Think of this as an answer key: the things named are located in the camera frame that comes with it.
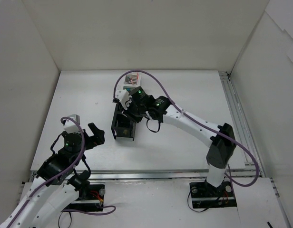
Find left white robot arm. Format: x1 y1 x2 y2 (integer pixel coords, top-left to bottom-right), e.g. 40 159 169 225
0 122 105 228

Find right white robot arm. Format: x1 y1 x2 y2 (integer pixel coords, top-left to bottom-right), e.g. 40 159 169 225
116 86 236 196

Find black two-slot container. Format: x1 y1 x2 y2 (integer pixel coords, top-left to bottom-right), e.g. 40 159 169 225
111 104 136 141

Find white two-slot container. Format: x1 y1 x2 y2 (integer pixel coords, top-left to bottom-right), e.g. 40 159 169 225
123 72 141 92

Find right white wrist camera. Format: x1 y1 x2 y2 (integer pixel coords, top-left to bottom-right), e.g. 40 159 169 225
113 89 132 110

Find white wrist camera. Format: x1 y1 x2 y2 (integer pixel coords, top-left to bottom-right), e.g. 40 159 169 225
113 89 132 110
61 114 80 133

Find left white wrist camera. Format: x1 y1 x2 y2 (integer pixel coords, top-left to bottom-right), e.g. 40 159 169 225
61 114 80 133

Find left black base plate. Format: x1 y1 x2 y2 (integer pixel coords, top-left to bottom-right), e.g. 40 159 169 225
65 183 106 212

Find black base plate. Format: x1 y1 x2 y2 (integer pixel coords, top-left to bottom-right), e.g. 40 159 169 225
65 183 106 212
187 181 237 212

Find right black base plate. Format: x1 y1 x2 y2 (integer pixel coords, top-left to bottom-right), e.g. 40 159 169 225
187 181 237 212

